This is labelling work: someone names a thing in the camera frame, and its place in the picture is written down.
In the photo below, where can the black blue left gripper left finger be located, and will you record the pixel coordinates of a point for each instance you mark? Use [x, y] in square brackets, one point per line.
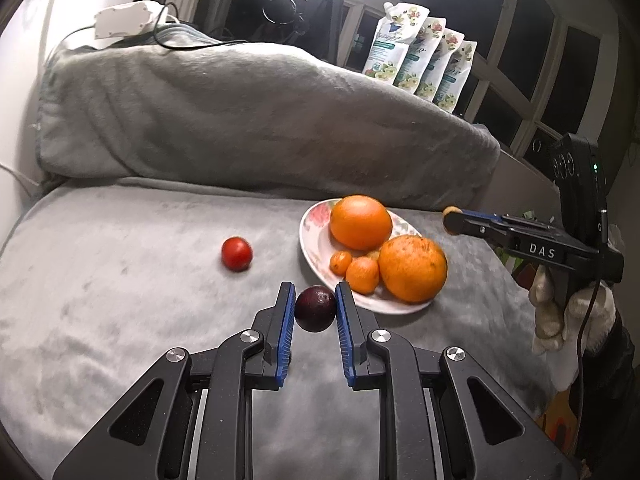
[191, 411]

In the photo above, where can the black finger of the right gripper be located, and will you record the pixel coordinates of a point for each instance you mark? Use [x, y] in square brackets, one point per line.
[509, 240]

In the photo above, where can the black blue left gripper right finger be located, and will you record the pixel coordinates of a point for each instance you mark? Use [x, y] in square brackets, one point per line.
[441, 414]

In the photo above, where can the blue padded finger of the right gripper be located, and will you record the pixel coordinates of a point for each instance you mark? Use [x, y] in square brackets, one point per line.
[474, 220]

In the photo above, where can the large speckled orange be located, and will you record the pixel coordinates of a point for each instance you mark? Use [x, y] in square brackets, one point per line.
[413, 268]

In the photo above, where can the small orange tangerine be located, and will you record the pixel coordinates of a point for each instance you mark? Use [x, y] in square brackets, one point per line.
[363, 275]

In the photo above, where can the tiny orange kumquat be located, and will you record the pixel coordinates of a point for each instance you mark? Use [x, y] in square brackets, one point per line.
[339, 262]

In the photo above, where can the dark purple plum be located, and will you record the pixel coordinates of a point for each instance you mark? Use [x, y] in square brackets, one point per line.
[315, 309]

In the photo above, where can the red tomato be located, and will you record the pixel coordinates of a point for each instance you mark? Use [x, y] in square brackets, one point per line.
[236, 254]

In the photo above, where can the white gloved right hand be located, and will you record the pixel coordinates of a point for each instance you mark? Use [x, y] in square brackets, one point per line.
[556, 330]

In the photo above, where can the smooth orange on plate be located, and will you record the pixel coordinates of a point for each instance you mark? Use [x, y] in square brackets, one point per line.
[360, 222]

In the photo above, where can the floral refill pouch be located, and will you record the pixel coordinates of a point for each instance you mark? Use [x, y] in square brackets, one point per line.
[394, 34]
[419, 54]
[450, 42]
[455, 76]

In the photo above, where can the white floral oval plate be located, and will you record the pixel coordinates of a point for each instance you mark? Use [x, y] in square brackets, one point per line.
[318, 245]

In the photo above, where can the grey blanket covered cushion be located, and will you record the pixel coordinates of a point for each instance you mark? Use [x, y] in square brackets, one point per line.
[261, 118]

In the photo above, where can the black tripod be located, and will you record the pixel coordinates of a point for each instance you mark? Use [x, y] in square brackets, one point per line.
[320, 30]

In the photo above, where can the white power adapter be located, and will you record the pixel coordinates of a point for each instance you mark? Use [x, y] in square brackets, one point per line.
[127, 19]

